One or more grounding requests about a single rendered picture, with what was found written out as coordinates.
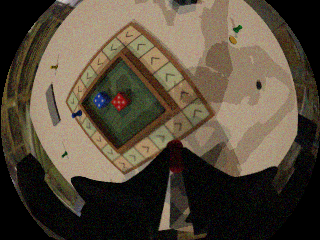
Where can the blue pawn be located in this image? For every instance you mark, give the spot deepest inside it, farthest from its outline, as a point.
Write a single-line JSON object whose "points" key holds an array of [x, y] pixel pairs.
{"points": [[78, 113]]}

